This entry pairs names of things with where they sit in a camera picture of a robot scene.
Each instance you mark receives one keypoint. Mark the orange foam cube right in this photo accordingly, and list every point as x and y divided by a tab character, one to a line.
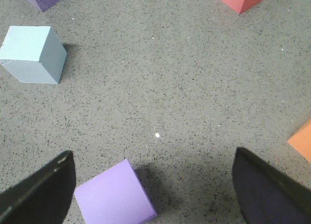
301	140

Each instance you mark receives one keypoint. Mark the light purple foam cube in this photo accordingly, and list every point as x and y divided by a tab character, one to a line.
116	196

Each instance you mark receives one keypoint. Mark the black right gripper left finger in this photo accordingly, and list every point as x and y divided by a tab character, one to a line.
42	198

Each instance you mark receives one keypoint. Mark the light blue cracked foam cube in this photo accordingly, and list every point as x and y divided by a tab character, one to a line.
33	54

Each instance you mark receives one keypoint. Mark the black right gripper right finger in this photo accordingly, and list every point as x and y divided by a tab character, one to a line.
266	195

